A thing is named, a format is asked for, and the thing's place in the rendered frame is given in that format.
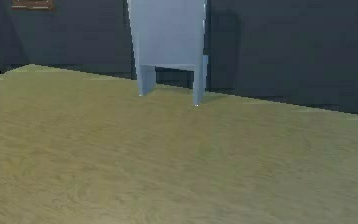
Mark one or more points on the brown framed picture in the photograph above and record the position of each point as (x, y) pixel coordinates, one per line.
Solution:
(32, 4)

